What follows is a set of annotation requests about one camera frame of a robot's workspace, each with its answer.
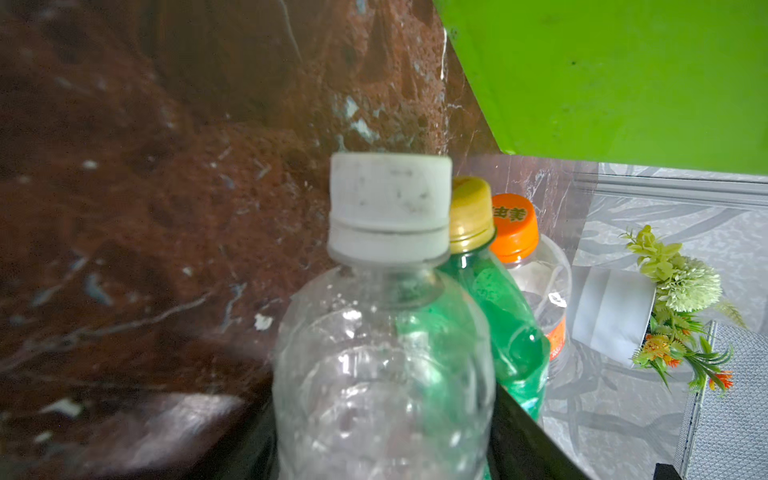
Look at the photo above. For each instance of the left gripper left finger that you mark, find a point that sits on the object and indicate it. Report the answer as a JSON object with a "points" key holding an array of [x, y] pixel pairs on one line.
{"points": [[254, 455]]}

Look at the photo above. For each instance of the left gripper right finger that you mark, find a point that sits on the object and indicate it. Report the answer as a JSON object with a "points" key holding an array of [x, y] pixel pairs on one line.
{"points": [[519, 449]]}

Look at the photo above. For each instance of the green sprite bottle yellow cap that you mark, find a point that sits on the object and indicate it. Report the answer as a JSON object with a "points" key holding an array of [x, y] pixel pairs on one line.
{"points": [[520, 349]]}

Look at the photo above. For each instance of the long clear bottle white cap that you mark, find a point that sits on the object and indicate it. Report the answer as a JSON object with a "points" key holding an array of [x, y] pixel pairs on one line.
{"points": [[382, 366]]}

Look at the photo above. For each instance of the orange label bottle near bin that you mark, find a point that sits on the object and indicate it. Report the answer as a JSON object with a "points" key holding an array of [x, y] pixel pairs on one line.
{"points": [[539, 267]]}

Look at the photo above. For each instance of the green plastic trash bin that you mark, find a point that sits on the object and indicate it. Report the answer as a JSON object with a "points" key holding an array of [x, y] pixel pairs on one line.
{"points": [[678, 84]]}

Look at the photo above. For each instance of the white pot artificial flowers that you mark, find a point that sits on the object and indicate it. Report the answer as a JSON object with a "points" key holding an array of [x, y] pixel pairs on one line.
{"points": [[649, 318]]}

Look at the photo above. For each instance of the white wire mesh basket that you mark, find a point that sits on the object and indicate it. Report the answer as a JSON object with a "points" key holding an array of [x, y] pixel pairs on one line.
{"points": [[724, 435]]}

